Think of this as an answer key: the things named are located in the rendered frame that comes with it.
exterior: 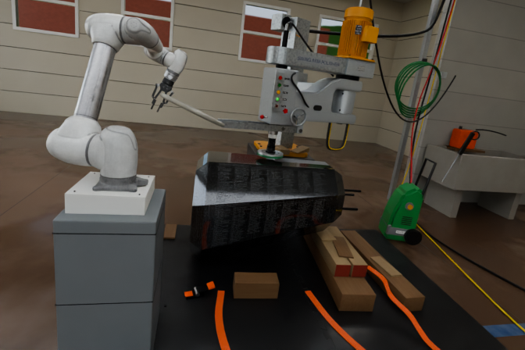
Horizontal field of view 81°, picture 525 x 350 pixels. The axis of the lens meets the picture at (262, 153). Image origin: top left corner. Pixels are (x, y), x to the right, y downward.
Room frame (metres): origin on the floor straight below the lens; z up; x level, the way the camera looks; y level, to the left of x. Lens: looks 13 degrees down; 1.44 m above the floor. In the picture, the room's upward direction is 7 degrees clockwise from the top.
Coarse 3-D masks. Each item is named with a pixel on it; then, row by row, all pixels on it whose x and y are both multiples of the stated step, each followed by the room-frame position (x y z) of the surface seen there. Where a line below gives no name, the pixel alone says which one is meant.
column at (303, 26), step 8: (296, 24) 3.07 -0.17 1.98; (304, 24) 3.14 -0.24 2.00; (296, 32) 3.08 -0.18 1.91; (304, 32) 3.15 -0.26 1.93; (288, 40) 3.13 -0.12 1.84; (296, 40) 3.09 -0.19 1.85; (296, 48) 3.10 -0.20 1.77; (304, 48) 3.17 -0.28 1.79; (280, 136) 3.08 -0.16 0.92; (288, 136) 3.14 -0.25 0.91; (280, 144) 3.08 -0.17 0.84; (288, 144) 3.16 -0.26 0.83
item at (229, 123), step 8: (224, 120) 2.32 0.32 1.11; (232, 120) 2.35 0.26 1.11; (240, 120) 2.38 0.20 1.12; (240, 128) 2.26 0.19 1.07; (248, 128) 2.30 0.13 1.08; (256, 128) 2.33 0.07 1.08; (264, 128) 2.36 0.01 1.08; (272, 128) 2.39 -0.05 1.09; (280, 128) 2.42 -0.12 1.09; (288, 128) 2.46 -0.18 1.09; (296, 128) 2.49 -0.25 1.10
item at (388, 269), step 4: (376, 256) 2.31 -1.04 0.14; (376, 260) 2.25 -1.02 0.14; (380, 260) 2.26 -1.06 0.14; (384, 260) 2.27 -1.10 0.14; (380, 264) 2.20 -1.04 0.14; (384, 264) 2.21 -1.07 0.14; (388, 264) 2.22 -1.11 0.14; (384, 268) 2.15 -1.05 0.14; (388, 268) 2.16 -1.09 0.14; (392, 268) 2.17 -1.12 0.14; (388, 272) 2.10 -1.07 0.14; (392, 272) 2.11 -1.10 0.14; (396, 272) 2.12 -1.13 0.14; (392, 276) 2.07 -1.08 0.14; (396, 276) 2.08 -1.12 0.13; (400, 276) 2.09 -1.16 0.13
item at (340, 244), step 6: (318, 234) 2.34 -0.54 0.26; (324, 234) 2.35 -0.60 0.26; (330, 234) 2.36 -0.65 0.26; (324, 240) 2.26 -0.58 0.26; (330, 240) 2.28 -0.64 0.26; (336, 240) 2.29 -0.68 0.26; (342, 240) 2.30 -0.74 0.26; (336, 246) 2.18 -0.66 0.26; (342, 246) 2.20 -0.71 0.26; (342, 252) 2.10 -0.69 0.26; (348, 252) 2.11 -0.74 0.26
